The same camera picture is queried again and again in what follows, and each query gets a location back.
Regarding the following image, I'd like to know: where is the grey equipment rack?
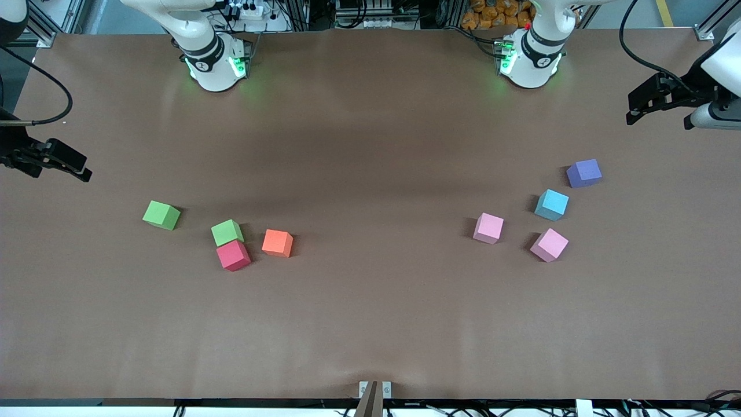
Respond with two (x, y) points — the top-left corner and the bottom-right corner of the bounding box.
(335, 0), (420, 30)

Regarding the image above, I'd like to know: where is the purple foam cube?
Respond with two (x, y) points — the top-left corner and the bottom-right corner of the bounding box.
(566, 159), (603, 189)

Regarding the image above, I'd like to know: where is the red foam cube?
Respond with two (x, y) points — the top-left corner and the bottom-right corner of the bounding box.
(217, 240), (252, 272)

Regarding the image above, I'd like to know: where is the brown table cover sheet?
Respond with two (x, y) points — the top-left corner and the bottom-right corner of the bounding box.
(0, 26), (741, 401)

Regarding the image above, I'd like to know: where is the aluminium frame post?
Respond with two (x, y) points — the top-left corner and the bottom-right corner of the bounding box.
(695, 0), (741, 41)
(26, 0), (87, 48)

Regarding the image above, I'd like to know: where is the pile of orange objects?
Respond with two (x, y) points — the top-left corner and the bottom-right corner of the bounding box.
(461, 0), (533, 31)

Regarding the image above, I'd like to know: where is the orange foam cube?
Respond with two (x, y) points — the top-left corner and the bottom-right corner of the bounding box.
(262, 229), (294, 258)

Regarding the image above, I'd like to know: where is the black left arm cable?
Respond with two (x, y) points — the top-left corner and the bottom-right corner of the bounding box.
(618, 0), (698, 96)

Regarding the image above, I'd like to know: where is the pink foam cube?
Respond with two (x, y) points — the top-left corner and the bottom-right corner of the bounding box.
(530, 228), (569, 263)
(473, 213), (504, 245)

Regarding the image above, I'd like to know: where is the white power strip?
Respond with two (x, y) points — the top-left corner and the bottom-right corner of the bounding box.
(223, 0), (290, 33)

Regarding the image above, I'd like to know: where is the light blue foam cube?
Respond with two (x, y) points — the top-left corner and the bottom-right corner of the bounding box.
(534, 189), (570, 222)

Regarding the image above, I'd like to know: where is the silver bracket with post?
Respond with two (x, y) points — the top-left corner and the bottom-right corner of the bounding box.
(354, 381), (392, 417)

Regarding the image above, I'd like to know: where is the green foam cube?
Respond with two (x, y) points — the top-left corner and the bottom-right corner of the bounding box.
(211, 219), (245, 251)
(142, 200), (181, 231)

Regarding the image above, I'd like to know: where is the black looped cable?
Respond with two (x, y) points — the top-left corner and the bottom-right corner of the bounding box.
(703, 389), (741, 413)

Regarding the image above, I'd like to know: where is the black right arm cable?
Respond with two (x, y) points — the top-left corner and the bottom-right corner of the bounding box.
(0, 45), (74, 126)

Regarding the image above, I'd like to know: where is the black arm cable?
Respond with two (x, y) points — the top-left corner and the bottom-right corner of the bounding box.
(618, 0), (698, 96)
(0, 45), (74, 126)

